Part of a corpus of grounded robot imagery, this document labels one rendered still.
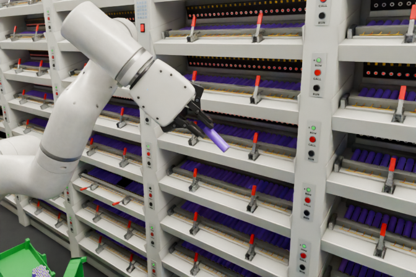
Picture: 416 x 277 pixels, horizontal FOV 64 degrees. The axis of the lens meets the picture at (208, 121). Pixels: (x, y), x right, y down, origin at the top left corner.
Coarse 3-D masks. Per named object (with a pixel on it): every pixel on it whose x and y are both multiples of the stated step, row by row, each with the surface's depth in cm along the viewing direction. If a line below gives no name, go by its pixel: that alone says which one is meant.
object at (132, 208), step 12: (84, 168) 193; (72, 180) 188; (84, 180) 188; (132, 180) 180; (84, 192) 184; (96, 192) 176; (108, 192) 174; (108, 204) 171; (120, 204) 163; (132, 204) 162; (144, 216) 153
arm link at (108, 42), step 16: (80, 16) 58; (96, 16) 60; (64, 32) 60; (80, 32) 59; (96, 32) 59; (112, 32) 60; (128, 32) 65; (80, 48) 61; (96, 48) 60; (112, 48) 60; (128, 48) 61; (112, 64) 60
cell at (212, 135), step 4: (204, 128) 68; (208, 128) 68; (204, 132) 68; (208, 132) 67; (212, 132) 67; (216, 132) 68; (208, 136) 68; (212, 136) 67; (216, 136) 67; (212, 140) 67; (216, 140) 67; (220, 140) 67; (216, 144) 67; (220, 144) 67; (224, 144) 67; (220, 148) 67; (224, 148) 66; (228, 148) 68; (224, 152) 67
